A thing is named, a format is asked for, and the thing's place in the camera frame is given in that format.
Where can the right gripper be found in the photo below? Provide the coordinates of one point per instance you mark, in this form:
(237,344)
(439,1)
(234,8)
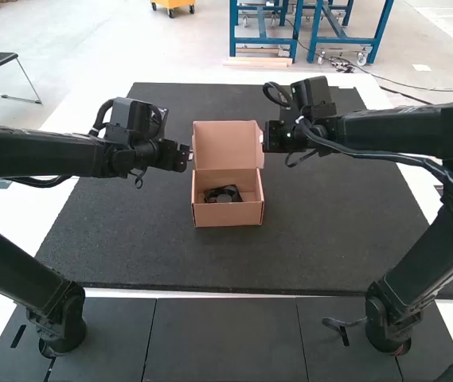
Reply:
(283,135)

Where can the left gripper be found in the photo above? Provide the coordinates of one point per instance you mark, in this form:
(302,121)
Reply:
(172,156)

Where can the cardboard box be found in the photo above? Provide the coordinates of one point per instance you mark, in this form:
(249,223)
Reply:
(226,215)

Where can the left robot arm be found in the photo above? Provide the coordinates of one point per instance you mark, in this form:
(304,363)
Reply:
(31,151)

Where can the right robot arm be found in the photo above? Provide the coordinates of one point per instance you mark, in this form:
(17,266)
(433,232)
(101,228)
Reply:
(409,127)

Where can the black square fan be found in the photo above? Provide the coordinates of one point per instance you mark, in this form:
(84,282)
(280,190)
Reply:
(226,193)

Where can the wooden plank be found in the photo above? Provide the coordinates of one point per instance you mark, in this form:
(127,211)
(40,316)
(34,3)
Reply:
(258,62)

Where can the black mat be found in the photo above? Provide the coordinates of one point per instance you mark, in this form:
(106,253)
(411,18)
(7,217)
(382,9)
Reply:
(130,238)

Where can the yellow wheeled cart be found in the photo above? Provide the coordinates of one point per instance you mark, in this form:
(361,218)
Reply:
(172,4)

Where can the dark base panel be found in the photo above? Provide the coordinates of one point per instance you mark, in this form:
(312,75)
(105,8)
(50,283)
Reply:
(226,342)
(102,342)
(329,362)

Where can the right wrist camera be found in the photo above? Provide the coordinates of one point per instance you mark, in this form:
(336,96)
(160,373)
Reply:
(313,93)

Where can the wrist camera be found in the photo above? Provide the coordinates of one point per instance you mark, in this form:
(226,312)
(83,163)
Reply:
(313,93)
(130,115)

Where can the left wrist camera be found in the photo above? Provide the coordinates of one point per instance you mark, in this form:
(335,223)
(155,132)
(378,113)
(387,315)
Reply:
(130,115)

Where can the blue frame table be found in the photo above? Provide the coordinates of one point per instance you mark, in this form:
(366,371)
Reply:
(264,41)
(343,40)

